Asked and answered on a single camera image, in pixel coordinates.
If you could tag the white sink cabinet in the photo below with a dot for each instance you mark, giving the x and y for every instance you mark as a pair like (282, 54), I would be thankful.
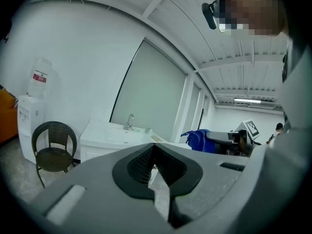
(109, 135)

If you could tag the clear water bottle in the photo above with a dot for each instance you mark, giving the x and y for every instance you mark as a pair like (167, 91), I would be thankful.
(40, 82)

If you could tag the grey window blind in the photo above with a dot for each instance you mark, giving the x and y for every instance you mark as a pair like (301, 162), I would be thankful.
(151, 89)

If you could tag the green sponge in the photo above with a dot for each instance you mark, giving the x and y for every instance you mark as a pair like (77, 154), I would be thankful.
(147, 130)

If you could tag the white cabinet door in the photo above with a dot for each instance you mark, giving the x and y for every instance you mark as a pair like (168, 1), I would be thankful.
(97, 153)

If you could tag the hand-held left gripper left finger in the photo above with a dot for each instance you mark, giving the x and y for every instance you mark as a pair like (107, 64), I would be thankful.
(97, 191)

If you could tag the orange sofa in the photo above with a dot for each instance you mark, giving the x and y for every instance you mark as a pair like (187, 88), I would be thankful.
(6, 116)

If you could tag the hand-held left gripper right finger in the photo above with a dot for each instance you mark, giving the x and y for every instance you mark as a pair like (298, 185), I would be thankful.
(209, 179)

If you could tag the wooden board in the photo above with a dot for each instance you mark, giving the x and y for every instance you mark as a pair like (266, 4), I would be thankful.
(156, 138)

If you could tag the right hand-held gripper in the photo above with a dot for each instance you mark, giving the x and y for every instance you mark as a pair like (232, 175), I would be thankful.
(251, 129)

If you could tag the green soap dish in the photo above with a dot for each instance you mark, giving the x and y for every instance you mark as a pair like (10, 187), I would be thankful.
(136, 130)

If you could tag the blue cloth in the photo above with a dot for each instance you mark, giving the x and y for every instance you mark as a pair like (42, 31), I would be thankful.
(197, 140)

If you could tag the white ceiling tube light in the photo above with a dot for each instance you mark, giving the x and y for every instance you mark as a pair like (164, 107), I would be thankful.
(246, 99)

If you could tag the person's head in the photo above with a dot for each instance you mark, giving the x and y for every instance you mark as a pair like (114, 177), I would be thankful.
(256, 8)

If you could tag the dark wicker chair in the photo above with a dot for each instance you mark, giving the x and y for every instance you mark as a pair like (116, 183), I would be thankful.
(52, 157)

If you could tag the black head-mounted camera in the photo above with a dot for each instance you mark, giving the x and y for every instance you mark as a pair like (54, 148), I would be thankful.
(209, 13)

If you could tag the chrome faucet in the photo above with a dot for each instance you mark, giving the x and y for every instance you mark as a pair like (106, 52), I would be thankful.
(129, 122)

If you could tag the white water dispenser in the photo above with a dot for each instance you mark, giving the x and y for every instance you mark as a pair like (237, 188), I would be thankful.
(29, 121)

